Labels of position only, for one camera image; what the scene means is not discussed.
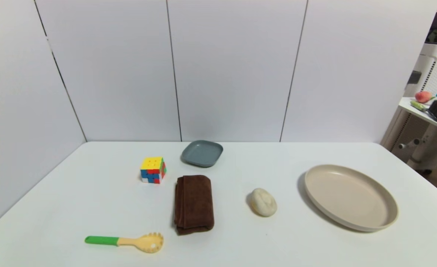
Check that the beige round plate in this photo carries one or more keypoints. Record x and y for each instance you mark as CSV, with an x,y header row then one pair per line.
x,y
350,196

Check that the white side table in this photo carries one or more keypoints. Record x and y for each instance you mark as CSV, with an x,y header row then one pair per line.
x,y
431,142

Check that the cream oval stone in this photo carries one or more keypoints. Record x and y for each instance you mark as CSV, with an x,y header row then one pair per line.
x,y
263,203

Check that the multicoloured puzzle cube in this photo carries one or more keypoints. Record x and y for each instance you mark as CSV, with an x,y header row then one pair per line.
x,y
152,170

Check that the grey square plate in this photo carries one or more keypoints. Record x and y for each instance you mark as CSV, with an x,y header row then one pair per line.
x,y
202,153

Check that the red peach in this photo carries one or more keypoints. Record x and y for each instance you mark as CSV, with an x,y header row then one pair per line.
x,y
423,96

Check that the brown towel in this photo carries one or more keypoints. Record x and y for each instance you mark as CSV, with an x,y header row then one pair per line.
x,y
194,204

